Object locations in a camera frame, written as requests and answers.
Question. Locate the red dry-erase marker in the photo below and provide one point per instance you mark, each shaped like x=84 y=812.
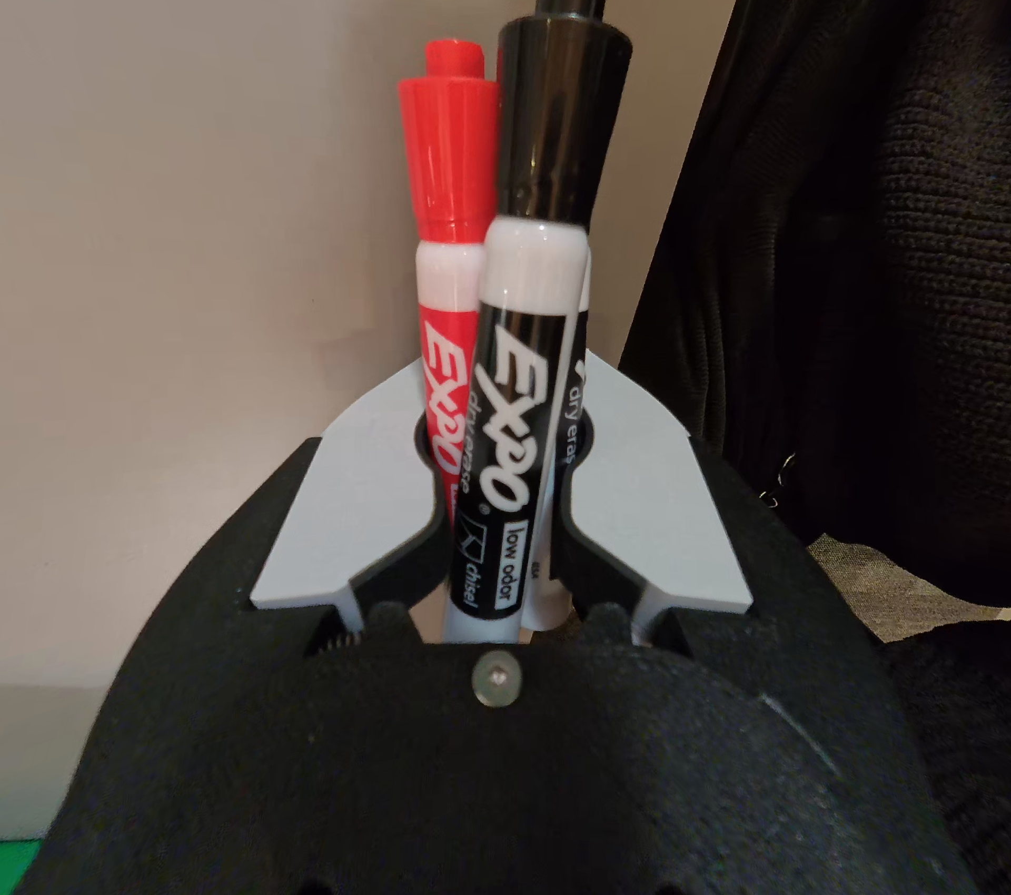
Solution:
x=446 y=160

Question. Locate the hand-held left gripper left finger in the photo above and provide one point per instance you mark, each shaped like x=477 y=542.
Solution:
x=340 y=516

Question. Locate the green plastic bin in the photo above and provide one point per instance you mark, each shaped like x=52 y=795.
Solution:
x=16 y=871

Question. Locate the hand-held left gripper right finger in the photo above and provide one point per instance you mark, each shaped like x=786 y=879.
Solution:
x=655 y=516

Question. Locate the black dry-erase marker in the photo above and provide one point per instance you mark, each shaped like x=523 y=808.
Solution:
x=553 y=144
x=549 y=603

